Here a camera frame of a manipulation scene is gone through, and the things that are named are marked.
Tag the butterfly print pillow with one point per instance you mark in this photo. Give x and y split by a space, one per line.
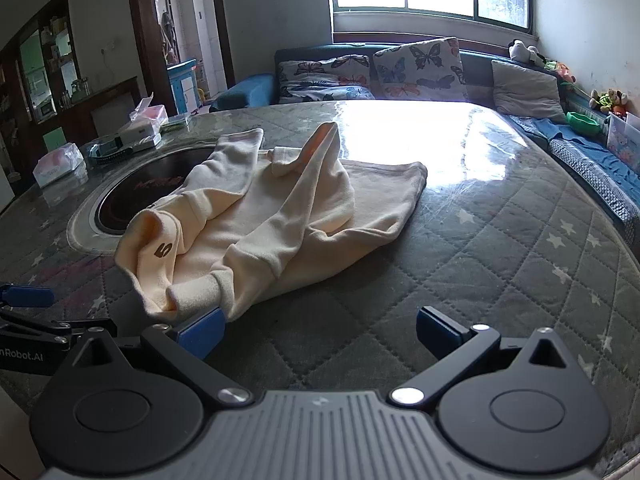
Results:
325 80
420 67

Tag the tissue pack clear wrap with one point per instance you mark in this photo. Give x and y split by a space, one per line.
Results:
57 165

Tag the dark wooden display cabinet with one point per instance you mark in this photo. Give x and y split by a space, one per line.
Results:
55 60

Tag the panda plush toy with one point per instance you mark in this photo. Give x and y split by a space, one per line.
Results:
522 52

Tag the grey pillow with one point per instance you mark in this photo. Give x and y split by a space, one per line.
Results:
527 90

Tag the green flat packet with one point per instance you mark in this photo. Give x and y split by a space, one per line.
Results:
175 123

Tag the dark wooden door frame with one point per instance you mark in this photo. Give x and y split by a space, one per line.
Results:
145 35

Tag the brown bear plush toys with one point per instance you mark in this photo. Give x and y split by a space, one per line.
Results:
607 101

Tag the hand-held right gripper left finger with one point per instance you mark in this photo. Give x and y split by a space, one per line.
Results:
200 332

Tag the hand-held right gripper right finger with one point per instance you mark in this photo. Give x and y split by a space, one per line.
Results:
435 330

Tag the clear storage box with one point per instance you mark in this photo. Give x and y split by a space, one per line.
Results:
625 140

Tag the black tray with items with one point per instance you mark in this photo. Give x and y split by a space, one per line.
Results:
107 150

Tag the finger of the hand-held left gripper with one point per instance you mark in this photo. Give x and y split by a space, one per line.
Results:
27 296

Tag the white box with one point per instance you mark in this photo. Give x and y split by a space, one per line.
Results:
140 137

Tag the orange green plush toy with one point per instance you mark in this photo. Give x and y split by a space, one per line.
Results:
560 71

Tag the cream sweater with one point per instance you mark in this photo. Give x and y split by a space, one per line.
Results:
280 210

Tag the dark teal sofa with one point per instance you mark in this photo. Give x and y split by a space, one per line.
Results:
250 87

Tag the blue blanket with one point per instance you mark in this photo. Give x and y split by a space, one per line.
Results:
590 152

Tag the round black induction cooker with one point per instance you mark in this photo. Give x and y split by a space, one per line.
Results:
130 200

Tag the small blue cabinet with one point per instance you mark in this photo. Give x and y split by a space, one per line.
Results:
182 85

